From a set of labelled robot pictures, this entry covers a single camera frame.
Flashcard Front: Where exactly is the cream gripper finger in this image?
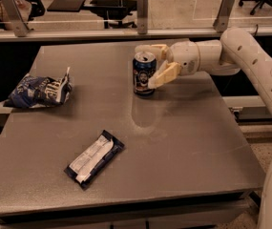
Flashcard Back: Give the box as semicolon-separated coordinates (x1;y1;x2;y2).
135;44;169;61
148;61;181;89

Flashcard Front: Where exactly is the middle metal glass bracket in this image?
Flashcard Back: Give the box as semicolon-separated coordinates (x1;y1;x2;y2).
137;0;148;34

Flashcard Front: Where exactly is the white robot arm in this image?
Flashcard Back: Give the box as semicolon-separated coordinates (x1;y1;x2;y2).
135;28;272;229

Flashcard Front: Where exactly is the left metal glass bracket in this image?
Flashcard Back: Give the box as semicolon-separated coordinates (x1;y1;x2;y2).
1;0;29;37

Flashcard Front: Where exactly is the black desk with stand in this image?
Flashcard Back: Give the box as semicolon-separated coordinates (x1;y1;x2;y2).
47;0;148;29

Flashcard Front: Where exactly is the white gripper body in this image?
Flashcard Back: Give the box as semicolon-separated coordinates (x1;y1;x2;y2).
167;41;199;75

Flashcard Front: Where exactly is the dark blue snack bar wrapper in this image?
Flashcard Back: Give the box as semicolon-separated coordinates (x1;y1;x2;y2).
64;130;125;189

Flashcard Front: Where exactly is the glass barrier panel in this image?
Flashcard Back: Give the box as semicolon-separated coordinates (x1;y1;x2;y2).
0;0;272;33

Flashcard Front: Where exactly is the metal glass bracket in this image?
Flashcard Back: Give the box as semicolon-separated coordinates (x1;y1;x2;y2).
137;0;148;34
1;0;29;37
213;0;235;32

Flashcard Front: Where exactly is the crumpled blue chip bag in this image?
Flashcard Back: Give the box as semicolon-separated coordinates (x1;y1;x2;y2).
3;68;72;109

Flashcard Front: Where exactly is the blue pepsi can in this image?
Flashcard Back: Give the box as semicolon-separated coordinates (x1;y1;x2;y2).
133;52;157;97

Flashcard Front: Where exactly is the right metal glass bracket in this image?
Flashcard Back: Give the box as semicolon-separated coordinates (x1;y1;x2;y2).
213;0;235;32

